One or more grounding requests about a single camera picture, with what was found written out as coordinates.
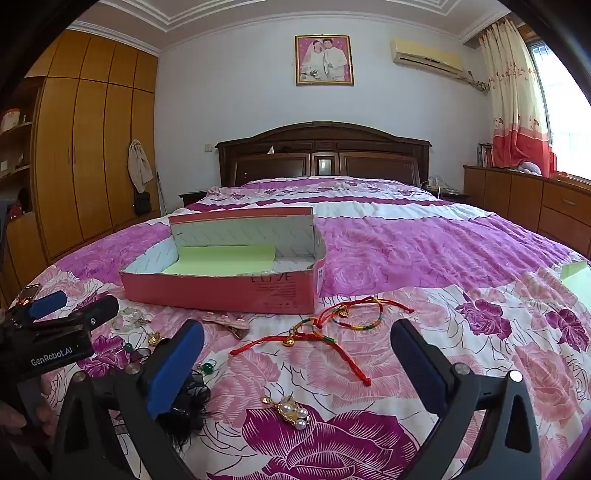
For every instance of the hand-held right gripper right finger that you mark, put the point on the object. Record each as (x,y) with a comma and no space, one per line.
(415,364)

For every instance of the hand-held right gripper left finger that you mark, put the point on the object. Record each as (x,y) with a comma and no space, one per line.
(178,369)

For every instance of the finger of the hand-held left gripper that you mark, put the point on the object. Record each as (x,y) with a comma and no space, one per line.
(99,311)
(48,304)

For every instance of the green bead earring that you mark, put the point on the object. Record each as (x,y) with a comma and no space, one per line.
(129,346)
(208,368)

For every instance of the pink hair clip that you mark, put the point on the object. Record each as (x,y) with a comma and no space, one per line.
(228,323)

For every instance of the pink cardboard box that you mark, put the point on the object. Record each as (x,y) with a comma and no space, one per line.
(217,290)

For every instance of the person's left hand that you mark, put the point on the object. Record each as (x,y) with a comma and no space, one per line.
(11,417)

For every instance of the black feather hair accessory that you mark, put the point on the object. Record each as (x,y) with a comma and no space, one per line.
(191,401)

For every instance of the red patterned cloth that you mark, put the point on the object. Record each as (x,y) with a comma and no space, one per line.
(15,211)

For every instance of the small black bag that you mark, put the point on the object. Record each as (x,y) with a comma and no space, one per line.
(142,203)

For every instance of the light green paper sheet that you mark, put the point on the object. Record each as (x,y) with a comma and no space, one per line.
(575,272)
(221,258)

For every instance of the white pole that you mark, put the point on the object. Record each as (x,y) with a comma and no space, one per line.
(160,194)

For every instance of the beige cloth bag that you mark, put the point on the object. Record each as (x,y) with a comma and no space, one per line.
(140,166)

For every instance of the wooden open shelf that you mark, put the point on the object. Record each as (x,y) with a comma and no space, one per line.
(16,152)

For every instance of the wooden wardrobe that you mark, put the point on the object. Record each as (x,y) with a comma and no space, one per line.
(87,152)

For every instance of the white storage box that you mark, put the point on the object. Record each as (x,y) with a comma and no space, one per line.
(10,120)

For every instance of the low wooden cabinet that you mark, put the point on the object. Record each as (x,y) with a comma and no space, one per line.
(517,194)

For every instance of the row of books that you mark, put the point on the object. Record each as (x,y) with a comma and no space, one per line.
(485,156)

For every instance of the grey plush toy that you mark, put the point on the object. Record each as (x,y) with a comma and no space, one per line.
(531,167)

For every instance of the dark wooden headboard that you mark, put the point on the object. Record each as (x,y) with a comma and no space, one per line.
(323,138)

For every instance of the cream and red curtain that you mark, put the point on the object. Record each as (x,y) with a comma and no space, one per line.
(512,101)

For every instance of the window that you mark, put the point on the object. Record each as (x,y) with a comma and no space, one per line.
(558,106)

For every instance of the framed wedding photo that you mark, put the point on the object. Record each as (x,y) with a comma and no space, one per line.
(324,60)

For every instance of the cream wall air conditioner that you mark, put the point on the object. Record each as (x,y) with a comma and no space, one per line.
(427,55)

